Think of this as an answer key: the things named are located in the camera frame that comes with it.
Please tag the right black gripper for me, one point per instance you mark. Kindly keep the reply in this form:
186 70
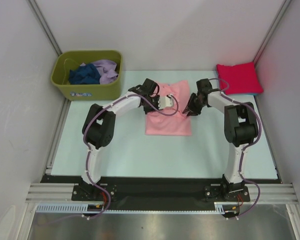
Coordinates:
194 111

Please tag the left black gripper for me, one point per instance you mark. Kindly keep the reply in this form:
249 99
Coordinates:
156 98

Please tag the pink t shirt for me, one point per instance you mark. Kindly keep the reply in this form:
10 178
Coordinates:
179 124

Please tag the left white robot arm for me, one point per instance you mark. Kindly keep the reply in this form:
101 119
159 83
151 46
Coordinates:
99 126

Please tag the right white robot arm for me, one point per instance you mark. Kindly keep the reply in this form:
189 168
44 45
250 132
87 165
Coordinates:
241 125

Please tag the folded red t shirt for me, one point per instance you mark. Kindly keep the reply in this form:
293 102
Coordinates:
244 68

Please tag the folded blue t shirt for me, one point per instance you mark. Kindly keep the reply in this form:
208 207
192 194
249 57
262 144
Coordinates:
239 84

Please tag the lilac t shirt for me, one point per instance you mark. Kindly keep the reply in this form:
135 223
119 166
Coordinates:
107 71

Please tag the dark blue t shirt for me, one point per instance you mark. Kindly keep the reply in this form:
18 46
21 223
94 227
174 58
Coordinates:
84 75

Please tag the olive green plastic bin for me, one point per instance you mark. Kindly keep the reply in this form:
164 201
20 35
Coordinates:
71 61

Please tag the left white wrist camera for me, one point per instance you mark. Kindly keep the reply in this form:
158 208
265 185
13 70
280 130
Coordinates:
166 102

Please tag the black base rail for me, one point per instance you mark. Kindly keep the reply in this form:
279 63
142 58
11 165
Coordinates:
156 194

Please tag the right aluminium frame post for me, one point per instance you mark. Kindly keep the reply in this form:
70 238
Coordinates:
284 7

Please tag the aluminium frame post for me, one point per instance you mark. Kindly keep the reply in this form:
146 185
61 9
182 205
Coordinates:
284 7
39 16

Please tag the left aluminium frame post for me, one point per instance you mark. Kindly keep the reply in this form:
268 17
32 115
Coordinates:
39 16

